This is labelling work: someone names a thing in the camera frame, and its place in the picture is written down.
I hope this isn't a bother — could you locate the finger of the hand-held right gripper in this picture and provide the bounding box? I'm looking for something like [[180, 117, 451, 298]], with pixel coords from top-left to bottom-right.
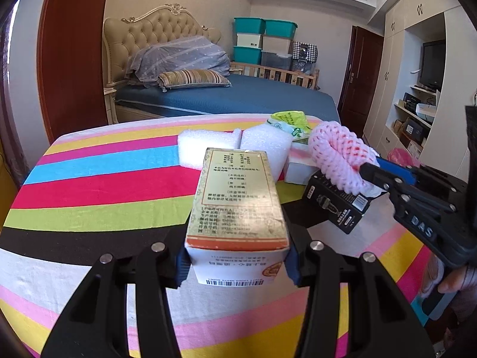
[[376, 158, 420, 186], [359, 162, 457, 217]]

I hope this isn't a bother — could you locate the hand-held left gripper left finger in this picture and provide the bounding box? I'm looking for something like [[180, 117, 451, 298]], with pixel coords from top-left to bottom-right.
[[40, 242, 194, 358]]

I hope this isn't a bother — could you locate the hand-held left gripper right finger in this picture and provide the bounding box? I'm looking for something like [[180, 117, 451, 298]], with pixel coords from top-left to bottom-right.
[[285, 240, 444, 358]]

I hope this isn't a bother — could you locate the trash bin with pink bag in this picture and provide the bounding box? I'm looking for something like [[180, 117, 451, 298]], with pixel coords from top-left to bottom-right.
[[388, 148, 422, 168]]

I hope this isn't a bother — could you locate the black cardboard box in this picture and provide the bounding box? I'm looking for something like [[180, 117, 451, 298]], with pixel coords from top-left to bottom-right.
[[303, 169, 369, 235]]

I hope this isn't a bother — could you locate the pink foam fruit net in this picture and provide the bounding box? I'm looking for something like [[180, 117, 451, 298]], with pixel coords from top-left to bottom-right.
[[309, 119, 381, 196]]

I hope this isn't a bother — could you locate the yellow and white medicine box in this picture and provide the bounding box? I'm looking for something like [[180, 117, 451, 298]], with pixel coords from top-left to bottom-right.
[[185, 148, 290, 286]]

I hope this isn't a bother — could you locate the white cardboard box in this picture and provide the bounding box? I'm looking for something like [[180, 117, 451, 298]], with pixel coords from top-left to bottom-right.
[[284, 138, 323, 184]]

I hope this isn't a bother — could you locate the green snack wrapper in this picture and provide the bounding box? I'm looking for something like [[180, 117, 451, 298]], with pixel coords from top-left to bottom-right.
[[266, 111, 312, 144]]

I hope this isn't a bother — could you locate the white foam block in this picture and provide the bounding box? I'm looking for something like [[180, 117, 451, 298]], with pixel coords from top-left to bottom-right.
[[178, 129, 243, 168], [240, 125, 293, 181]]

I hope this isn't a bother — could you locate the person's right hand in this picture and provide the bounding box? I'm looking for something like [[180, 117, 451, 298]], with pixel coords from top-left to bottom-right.
[[421, 258, 477, 299]]

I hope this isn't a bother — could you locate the dark safe box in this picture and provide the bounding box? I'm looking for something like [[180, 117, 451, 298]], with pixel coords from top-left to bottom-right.
[[404, 117, 425, 140]]

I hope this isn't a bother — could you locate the white shelf device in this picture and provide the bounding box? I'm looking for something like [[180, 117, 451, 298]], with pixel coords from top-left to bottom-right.
[[415, 104, 436, 124]]

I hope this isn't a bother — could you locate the black shelf device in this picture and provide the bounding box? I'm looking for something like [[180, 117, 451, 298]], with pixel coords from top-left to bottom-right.
[[404, 92, 422, 114]]

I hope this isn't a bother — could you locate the dark wooden door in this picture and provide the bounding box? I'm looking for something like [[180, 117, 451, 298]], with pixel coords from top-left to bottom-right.
[[337, 25, 384, 124]]

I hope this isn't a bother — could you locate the black television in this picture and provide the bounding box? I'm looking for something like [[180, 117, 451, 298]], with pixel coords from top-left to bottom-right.
[[420, 39, 447, 92]]

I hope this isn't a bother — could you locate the white built-in wardrobe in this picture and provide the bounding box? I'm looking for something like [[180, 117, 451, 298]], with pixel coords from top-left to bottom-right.
[[363, 0, 477, 165]]

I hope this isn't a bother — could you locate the striped colourful tablecloth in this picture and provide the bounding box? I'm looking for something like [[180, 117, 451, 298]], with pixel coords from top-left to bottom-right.
[[0, 114, 448, 358]]

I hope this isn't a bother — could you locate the dark fabric bag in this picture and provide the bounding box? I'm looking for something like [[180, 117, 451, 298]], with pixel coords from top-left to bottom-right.
[[294, 60, 317, 75]]

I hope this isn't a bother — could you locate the black and white checked bag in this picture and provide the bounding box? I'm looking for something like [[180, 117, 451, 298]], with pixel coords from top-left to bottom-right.
[[292, 41, 318, 62]]

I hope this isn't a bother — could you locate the bed with beige headboard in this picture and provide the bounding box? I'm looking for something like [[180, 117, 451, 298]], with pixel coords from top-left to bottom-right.
[[102, 3, 338, 124]]

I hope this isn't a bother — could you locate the grey translucent storage box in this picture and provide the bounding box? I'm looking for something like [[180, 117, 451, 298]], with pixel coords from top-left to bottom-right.
[[261, 50, 293, 71]]

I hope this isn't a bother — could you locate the beige translucent storage box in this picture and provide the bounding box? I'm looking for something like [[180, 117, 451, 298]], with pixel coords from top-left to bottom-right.
[[262, 35, 293, 55]]

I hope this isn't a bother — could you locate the cream nightstand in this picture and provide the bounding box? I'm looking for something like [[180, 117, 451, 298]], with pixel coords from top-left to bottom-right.
[[103, 86, 120, 124]]

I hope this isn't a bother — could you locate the teal storage box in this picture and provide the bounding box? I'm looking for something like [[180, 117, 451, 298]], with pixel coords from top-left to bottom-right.
[[264, 18, 298, 40], [233, 46, 263, 65], [234, 17, 266, 35]]

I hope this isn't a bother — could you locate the striped pillow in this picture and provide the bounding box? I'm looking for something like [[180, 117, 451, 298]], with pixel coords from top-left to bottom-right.
[[157, 69, 232, 91]]

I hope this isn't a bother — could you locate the white storage box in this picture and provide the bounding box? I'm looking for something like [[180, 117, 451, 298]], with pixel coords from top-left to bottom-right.
[[236, 33, 264, 49]]

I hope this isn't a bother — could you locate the blue dotted duvet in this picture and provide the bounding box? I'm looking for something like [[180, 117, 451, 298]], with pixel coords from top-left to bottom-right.
[[128, 35, 231, 84]]

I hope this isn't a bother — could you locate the wooden crib rail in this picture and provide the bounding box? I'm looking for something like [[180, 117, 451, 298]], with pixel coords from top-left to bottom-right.
[[229, 61, 321, 91]]

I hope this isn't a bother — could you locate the brown wooden door frame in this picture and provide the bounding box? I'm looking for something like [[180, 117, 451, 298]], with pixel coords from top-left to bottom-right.
[[37, 0, 112, 144]]

